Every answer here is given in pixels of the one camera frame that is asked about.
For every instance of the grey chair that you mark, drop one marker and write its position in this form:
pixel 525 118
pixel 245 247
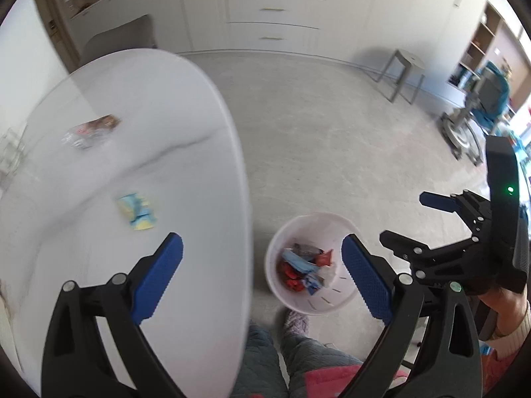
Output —
pixel 138 33

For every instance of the blue printed carton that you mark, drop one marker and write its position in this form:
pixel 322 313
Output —
pixel 313 283

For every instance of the white drawer cabinet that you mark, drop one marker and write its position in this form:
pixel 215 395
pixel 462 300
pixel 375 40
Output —
pixel 361 32

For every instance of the blue face mask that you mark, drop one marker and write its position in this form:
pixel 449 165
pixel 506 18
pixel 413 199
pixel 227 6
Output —
pixel 299 264

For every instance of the clear plastic snack bag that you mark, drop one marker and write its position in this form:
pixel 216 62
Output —
pixel 91 133

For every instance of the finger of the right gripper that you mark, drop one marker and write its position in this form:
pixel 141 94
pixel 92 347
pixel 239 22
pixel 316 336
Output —
pixel 474 210
pixel 466 259

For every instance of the white trash bin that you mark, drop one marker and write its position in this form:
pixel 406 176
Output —
pixel 326 231

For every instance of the person right hand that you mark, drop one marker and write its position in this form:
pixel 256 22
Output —
pixel 510 307

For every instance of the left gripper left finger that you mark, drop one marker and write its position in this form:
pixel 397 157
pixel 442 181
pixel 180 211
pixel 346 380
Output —
pixel 75 362

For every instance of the red and brown wrapper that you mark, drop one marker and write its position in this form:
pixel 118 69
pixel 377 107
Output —
pixel 291 278

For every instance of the white tissue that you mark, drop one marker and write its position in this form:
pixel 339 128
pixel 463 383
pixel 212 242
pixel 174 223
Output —
pixel 327 274

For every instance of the person legs and slippers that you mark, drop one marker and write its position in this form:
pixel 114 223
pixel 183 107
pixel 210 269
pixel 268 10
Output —
pixel 301 367

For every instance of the pink floral clothing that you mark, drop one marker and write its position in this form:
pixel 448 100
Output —
pixel 373 381

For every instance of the yellow and blue wrapper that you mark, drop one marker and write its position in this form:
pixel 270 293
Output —
pixel 137 211

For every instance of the orange red wrapper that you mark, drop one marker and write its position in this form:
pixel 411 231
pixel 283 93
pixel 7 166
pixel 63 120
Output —
pixel 324 259

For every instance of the wheeled robot base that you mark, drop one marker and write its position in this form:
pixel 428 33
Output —
pixel 485 104

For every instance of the clear glass mug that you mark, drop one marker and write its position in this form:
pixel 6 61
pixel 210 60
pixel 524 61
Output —
pixel 12 153

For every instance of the black mesh trash piece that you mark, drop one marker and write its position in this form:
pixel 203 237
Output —
pixel 306 251

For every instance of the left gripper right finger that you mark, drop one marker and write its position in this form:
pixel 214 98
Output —
pixel 448 363

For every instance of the wooden shelf unit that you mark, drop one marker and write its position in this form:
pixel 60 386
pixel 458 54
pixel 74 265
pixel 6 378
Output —
pixel 494 41

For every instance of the grey stool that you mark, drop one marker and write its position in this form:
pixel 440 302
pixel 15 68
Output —
pixel 411 64

